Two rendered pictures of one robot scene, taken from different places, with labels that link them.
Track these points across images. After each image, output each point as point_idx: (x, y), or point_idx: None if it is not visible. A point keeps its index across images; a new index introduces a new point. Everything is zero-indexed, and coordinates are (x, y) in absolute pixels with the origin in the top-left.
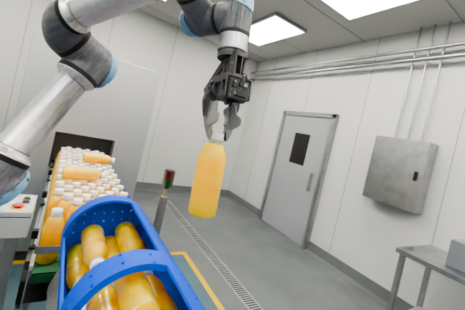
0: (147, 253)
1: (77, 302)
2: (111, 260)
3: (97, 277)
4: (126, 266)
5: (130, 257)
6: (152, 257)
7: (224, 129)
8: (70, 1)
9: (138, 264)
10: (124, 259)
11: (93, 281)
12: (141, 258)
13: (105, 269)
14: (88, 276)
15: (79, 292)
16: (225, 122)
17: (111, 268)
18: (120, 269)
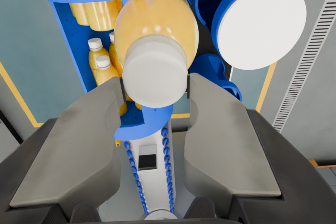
0: None
1: None
2: None
3: None
4: None
5: None
6: None
7: (194, 88)
8: None
9: (84, 1)
10: None
11: None
12: None
13: None
14: None
15: None
16: (195, 117)
17: None
18: (67, 0)
